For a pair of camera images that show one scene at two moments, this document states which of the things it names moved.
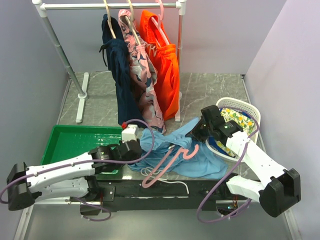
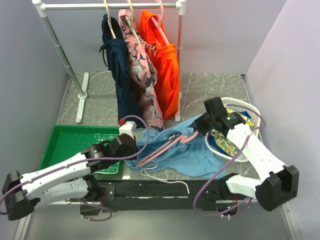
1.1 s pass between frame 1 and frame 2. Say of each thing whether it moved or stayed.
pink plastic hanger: moved
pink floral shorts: stayed
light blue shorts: moved
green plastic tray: stayed
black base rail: stayed
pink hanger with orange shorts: stayed
